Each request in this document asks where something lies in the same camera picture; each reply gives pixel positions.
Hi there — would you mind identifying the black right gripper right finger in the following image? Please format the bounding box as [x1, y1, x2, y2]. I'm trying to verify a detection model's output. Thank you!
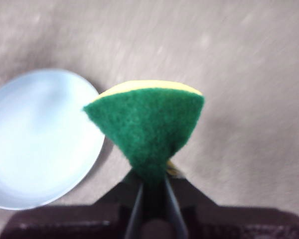
[163, 173, 299, 239]

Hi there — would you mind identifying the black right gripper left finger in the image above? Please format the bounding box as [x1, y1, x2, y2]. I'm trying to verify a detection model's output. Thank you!
[0, 171, 145, 239]

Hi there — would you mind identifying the light blue round plate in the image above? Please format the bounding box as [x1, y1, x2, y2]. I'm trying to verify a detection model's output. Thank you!
[0, 68, 106, 211]

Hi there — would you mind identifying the yellow sponge with green scourer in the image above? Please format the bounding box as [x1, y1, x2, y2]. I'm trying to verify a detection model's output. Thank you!
[82, 79, 206, 187]

